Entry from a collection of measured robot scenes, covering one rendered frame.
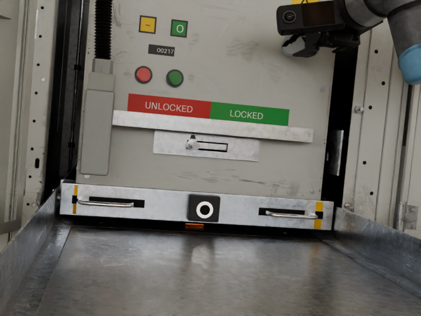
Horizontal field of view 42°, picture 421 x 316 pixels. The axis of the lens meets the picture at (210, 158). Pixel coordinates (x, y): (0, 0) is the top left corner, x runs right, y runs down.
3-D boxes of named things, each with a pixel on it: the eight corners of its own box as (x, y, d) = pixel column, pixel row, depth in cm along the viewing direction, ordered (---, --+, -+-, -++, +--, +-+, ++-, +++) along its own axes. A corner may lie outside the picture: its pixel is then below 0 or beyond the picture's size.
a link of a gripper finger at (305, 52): (299, 64, 104) (327, 47, 96) (292, 63, 103) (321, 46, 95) (297, 40, 105) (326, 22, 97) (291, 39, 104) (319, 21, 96)
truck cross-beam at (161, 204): (331, 230, 112) (334, 201, 112) (59, 214, 102) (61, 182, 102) (322, 226, 117) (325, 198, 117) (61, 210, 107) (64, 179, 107)
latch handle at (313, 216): (322, 220, 107) (322, 216, 107) (268, 217, 105) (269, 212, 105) (312, 215, 112) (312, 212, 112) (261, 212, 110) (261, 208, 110)
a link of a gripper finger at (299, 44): (302, 68, 110) (331, 52, 102) (277, 64, 108) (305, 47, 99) (302, 53, 111) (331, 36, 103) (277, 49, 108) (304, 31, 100)
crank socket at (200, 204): (218, 223, 105) (221, 197, 105) (188, 221, 104) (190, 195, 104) (216, 221, 108) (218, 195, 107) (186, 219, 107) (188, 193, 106)
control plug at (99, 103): (108, 176, 94) (116, 73, 93) (79, 174, 93) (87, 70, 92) (108, 172, 101) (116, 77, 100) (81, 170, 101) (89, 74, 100)
